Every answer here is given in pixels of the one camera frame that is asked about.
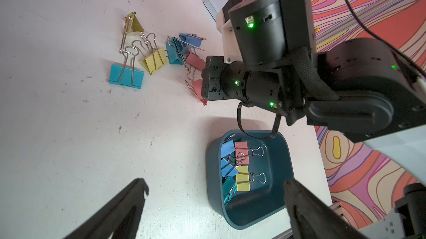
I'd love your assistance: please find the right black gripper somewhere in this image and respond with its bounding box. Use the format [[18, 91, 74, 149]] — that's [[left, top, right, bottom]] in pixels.
[[201, 56, 283, 111]]

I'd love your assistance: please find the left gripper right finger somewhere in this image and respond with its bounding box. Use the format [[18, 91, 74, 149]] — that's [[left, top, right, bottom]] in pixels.
[[284, 179, 365, 239]]

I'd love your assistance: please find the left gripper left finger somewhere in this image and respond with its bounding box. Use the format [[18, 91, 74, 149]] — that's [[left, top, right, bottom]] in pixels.
[[66, 178, 149, 239]]

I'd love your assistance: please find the pink binder clip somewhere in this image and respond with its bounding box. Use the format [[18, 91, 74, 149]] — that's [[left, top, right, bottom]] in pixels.
[[185, 79, 207, 106], [234, 142, 265, 166], [185, 51, 206, 80]]

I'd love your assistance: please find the dark teal storage tray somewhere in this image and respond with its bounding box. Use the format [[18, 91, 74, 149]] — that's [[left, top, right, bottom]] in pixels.
[[206, 130, 294, 230]]

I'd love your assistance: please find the blue binder clip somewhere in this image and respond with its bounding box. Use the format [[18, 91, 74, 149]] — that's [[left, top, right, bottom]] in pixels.
[[220, 134, 236, 159], [220, 159, 239, 179], [179, 33, 206, 48]]

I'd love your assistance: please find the yellow binder clip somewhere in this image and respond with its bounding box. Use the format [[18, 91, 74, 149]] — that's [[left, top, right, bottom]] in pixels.
[[235, 165, 266, 192], [132, 32, 168, 75]]

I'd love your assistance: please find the teal binder clip lone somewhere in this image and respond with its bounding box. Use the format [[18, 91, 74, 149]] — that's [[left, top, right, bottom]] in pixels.
[[223, 177, 237, 206]]

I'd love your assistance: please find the blue binder clip top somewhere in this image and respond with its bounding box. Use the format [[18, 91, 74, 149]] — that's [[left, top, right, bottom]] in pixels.
[[179, 33, 206, 48]]

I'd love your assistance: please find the large teal binder clip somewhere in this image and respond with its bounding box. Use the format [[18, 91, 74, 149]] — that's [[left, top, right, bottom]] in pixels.
[[166, 36, 190, 65]]

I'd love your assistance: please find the teal binder clip left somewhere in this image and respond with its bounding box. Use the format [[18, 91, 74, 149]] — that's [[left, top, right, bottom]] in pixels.
[[108, 46, 144, 89]]

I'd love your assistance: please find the olive binder clip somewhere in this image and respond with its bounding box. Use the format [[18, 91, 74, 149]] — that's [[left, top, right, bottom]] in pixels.
[[119, 12, 145, 54]]

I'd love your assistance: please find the translucent plastic case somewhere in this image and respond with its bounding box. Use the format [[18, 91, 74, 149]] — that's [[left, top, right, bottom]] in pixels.
[[203, 0, 228, 21]]

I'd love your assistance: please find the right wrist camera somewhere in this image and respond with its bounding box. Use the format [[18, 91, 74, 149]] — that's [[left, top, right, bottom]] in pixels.
[[216, 0, 243, 64]]

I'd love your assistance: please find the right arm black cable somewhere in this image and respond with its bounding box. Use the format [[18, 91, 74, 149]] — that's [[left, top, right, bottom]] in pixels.
[[237, 0, 426, 141]]

